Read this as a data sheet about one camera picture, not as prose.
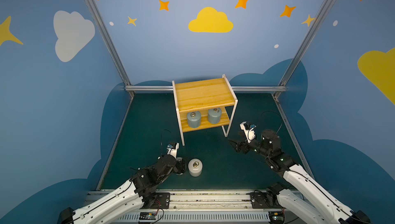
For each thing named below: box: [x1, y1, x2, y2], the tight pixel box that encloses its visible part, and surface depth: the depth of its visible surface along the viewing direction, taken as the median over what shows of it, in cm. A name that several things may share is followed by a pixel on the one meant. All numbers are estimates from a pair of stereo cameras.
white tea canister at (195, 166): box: [187, 158, 204, 178], surface depth 80 cm
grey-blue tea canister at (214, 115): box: [207, 107, 222, 125], surface depth 83 cm
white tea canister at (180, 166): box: [175, 157, 186, 176], surface depth 71 cm
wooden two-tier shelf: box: [171, 73, 239, 146], surface depth 80 cm
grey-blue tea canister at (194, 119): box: [187, 110, 202, 128], surface depth 81 cm
